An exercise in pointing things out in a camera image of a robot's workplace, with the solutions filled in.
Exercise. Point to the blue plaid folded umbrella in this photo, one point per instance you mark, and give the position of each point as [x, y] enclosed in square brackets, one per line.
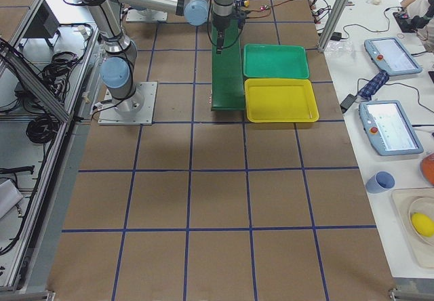
[373, 85]

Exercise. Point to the teach pendant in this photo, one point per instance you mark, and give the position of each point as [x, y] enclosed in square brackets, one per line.
[388, 128]
[389, 55]

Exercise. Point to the yellow plastic tray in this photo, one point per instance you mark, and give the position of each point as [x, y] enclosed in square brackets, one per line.
[275, 100]

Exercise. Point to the yellow lemon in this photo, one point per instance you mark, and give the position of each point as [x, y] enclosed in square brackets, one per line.
[422, 224]

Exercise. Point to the beige tray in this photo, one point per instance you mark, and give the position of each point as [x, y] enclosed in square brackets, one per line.
[408, 202]

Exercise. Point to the green conveyor belt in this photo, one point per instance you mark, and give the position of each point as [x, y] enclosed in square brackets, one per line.
[227, 74]

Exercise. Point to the blue plastic cup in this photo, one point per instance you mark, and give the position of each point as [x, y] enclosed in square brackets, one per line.
[380, 182]

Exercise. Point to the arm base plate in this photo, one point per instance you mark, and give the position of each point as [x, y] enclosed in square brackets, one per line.
[137, 110]

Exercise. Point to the upper teach pendant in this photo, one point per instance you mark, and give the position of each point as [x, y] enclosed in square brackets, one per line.
[389, 55]

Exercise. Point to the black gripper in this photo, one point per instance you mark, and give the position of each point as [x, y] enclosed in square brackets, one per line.
[221, 25]

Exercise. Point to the green plastic tray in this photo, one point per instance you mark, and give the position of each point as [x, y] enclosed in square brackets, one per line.
[275, 61]

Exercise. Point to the black power adapter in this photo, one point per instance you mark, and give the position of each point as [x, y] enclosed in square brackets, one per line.
[347, 103]

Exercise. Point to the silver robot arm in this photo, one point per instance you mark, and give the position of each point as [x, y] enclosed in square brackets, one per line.
[117, 70]

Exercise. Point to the lower teach pendant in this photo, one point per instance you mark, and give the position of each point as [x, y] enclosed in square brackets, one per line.
[388, 128]

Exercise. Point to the aluminium frame post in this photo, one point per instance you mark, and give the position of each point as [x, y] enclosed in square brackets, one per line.
[334, 17]

